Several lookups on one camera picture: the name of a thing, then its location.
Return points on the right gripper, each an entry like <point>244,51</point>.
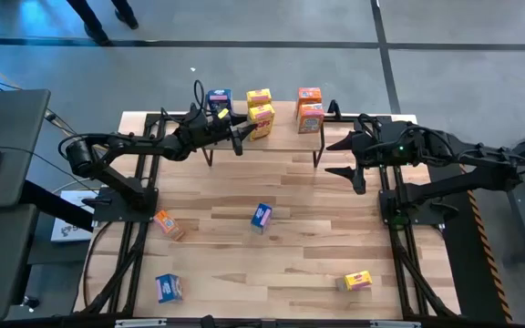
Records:
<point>376,146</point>

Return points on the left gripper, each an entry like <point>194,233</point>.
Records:
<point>208,127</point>

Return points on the yellow Pops cereal box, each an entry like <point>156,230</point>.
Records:
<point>259,97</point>
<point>358,281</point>
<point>262,122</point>

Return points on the blue Frosted Flakes cereal box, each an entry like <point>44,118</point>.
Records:
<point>261,218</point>
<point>168,288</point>
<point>219,99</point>

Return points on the orange Mini Wheats cereal box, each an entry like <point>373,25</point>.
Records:
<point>309,95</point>
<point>168,224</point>
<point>311,118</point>

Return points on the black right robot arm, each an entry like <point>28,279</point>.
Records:
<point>472,168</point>

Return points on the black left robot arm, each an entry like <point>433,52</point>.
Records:
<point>126,143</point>

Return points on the black clamp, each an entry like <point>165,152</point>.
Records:
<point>334,108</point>

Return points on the black hazard-striped floor mat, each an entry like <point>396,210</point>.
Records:
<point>460,273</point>

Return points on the person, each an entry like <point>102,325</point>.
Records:
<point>103,23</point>

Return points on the black desk support beam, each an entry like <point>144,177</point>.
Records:
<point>57,206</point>

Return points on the white printed box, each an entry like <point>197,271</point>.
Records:
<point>68,230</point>

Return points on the grey desk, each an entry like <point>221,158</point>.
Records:
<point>7,146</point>

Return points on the black desk foot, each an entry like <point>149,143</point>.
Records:
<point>53,306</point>

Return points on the wooden shelf with black frame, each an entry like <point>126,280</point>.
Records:
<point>285,136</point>

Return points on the black metal table frame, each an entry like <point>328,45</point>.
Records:
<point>399,282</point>

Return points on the silver aluminium bracket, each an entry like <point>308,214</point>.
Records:
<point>394,324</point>
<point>140,323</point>

